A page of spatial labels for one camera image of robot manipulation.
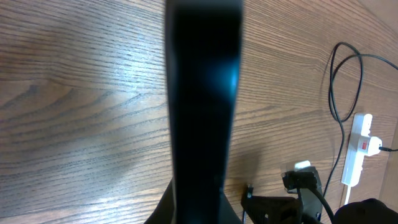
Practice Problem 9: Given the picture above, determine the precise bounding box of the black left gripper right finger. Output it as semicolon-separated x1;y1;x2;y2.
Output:
219;193;242;224

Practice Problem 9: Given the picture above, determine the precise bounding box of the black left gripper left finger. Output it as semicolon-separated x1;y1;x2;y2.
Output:
144;180;175;224

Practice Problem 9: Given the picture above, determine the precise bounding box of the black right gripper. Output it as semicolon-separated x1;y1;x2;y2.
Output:
241;196;300;224

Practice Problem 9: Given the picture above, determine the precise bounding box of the blue Galaxy smartphone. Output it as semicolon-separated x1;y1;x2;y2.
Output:
165;0;243;223

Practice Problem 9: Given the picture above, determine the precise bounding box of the black USB charger cable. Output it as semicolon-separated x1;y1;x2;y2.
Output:
242;42;398;224

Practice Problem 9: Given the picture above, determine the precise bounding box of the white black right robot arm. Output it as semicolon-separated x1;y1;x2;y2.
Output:
241;196;397;224

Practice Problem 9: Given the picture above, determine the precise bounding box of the white charger plug adapter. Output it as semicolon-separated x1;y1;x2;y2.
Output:
358;135;382;156

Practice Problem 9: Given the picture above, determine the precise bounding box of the white power strip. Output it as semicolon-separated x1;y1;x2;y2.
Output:
341;113;373;187

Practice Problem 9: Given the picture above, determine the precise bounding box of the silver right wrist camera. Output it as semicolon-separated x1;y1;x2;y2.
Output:
282;160;322;194

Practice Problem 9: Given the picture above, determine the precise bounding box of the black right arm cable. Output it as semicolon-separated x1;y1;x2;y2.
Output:
310;188;336;224

